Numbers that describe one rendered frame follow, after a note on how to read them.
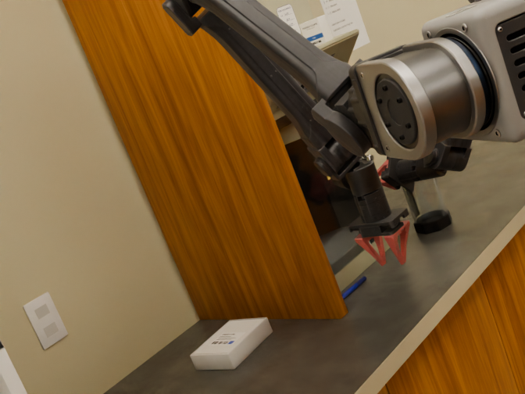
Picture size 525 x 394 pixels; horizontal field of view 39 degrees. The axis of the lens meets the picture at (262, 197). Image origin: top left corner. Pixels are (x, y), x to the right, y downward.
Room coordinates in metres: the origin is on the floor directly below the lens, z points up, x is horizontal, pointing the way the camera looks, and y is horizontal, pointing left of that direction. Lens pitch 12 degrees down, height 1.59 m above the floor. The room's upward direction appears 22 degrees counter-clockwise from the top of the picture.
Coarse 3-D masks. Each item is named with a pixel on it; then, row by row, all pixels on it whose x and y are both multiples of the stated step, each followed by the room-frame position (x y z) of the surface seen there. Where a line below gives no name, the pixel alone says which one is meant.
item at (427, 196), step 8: (416, 184) 1.85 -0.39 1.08; (424, 184) 1.85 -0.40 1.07; (432, 184) 1.85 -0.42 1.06; (408, 192) 1.87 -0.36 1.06; (416, 192) 1.85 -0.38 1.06; (424, 192) 1.85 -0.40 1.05; (432, 192) 1.85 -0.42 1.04; (440, 192) 1.87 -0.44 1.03; (408, 200) 1.89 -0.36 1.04; (416, 200) 1.86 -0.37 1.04; (424, 200) 1.85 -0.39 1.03; (432, 200) 1.85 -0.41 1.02; (440, 200) 1.86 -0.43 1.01; (416, 208) 1.86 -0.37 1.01; (424, 208) 1.85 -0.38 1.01; (432, 208) 1.85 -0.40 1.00; (440, 208) 1.85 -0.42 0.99; (416, 216) 1.87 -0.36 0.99; (424, 216) 1.85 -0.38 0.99; (432, 216) 1.85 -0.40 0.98; (440, 216) 1.85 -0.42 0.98
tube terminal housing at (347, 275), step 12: (264, 0) 1.77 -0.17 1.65; (276, 0) 1.80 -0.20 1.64; (288, 0) 1.83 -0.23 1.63; (300, 0) 1.86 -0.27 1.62; (276, 12) 1.79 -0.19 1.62; (300, 12) 1.85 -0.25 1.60; (312, 96) 1.80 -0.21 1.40; (384, 240) 1.86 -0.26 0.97; (348, 264) 1.74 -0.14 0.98; (360, 264) 1.77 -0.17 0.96; (336, 276) 1.70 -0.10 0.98; (348, 276) 1.73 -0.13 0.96
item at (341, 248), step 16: (288, 128) 1.70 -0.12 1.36; (288, 144) 1.69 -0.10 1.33; (304, 144) 1.72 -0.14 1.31; (304, 160) 1.71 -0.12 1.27; (304, 176) 1.69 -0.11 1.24; (320, 176) 1.73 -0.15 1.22; (304, 192) 1.68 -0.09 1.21; (320, 192) 1.72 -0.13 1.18; (336, 192) 1.76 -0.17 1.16; (320, 208) 1.70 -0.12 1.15; (336, 208) 1.74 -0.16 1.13; (352, 208) 1.78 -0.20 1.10; (320, 224) 1.69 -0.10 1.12; (336, 224) 1.73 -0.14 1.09; (336, 240) 1.71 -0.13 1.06; (352, 240) 1.75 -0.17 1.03; (336, 256) 1.70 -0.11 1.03; (352, 256) 1.74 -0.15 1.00; (336, 272) 1.68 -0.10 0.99
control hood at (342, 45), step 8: (352, 32) 1.78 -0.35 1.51; (336, 40) 1.73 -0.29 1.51; (344, 40) 1.75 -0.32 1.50; (352, 40) 1.79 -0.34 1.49; (320, 48) 1.68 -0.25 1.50; (328, 48) 1.71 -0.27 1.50; (336, 48) 1.74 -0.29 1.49; (344, 48) 1.78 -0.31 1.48; (352, 48) 1.82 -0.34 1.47; (336, 56) 1.77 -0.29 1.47; (344, 56) 1.80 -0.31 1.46; (272, 104) 1.63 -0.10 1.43; (272, 112) 1.65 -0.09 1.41
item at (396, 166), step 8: (392, 160) 1.69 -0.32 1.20; (400, 160) 1.71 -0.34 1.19; (408, 160) 1.68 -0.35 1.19; (392, 168) 1.69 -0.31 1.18; (400, 168) 1.68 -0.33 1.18; (408, 168) 1.67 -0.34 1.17; (384, 176) 1.68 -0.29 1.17; (392, 176) 1.68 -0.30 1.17; (400, 176) 1.68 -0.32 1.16; (408, 176) 1.67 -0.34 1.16; (416, 176) 1.65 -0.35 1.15; (400, 184) 1.70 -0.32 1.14; (408, 184) 1.71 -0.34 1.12
